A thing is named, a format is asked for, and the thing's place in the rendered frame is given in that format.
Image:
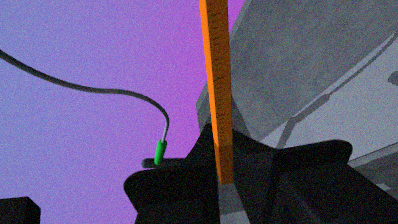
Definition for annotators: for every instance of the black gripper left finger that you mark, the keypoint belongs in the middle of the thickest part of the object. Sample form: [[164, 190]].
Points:
[[195, 177]]

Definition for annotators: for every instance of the orange bar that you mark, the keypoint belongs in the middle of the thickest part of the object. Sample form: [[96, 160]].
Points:
[[214, 20]]

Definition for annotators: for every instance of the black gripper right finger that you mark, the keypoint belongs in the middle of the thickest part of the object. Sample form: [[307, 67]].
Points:
[[257, 168]]

